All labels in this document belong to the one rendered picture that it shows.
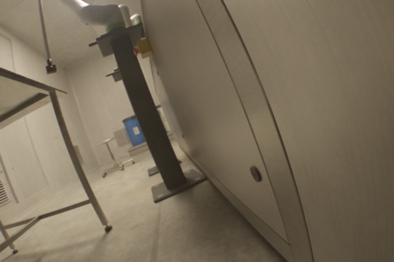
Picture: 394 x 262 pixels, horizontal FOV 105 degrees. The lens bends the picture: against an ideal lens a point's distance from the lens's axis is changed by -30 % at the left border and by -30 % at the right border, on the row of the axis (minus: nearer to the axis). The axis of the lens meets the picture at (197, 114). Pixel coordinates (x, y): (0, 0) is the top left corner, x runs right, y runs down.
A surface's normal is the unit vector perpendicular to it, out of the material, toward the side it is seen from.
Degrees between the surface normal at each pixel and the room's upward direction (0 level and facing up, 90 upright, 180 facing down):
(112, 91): 90
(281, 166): 90
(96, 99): 90
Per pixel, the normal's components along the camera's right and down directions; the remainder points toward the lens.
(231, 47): -0.91, 0.37
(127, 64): 0.26, -0.09
